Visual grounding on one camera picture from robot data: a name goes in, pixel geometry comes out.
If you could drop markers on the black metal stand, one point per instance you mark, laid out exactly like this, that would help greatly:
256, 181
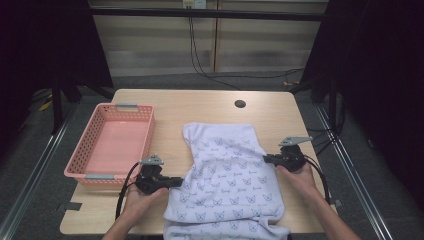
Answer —
57, 106

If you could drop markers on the yellow floor object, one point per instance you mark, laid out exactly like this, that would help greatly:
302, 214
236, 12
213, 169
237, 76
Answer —
45, 106

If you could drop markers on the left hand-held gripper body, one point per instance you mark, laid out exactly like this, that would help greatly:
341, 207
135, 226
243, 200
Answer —
148, 181

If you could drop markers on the person's left hand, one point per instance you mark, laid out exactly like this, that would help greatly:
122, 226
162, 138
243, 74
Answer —
141, 203

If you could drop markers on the white printed towel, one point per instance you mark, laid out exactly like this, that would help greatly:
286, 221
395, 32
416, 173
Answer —
226, 176

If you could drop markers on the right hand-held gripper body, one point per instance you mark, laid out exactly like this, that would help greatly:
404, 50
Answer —
293, 160

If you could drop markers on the metal floor rail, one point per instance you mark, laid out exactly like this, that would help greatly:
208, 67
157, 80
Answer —
360, 186
30, 180

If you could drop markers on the person's right hand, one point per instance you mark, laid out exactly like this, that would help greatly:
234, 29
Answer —
300, 181

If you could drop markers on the black round table grommet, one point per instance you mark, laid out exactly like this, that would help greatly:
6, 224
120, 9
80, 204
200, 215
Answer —
240, 103

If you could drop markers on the black tape strip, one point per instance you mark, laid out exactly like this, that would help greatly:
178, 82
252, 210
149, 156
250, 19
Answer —
71, 206

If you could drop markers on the black curtain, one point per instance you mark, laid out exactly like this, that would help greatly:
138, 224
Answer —
383, 83
40, 43

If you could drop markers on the white wall socket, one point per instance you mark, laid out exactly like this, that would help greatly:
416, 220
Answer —
195, 3

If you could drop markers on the black horizontal bar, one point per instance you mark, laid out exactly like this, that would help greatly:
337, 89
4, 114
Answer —
166, 12

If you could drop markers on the grey tape strip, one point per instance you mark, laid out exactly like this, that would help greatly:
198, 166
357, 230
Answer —
337, 203

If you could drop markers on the pink plastic basket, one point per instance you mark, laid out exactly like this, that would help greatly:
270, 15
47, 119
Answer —
113, 143

